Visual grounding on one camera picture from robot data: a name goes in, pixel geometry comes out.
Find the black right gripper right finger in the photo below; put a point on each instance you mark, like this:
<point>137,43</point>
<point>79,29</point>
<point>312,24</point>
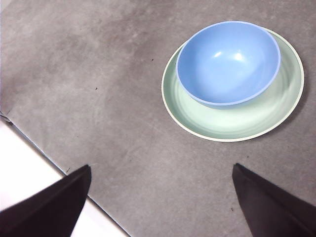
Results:
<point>271,209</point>

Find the blue ribbed bowl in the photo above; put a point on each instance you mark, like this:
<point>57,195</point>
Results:
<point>228,66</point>

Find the pale green round plate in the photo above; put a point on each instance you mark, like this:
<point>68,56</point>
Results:
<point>222,123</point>

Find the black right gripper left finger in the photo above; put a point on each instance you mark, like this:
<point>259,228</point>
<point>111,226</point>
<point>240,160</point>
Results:
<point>47,207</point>

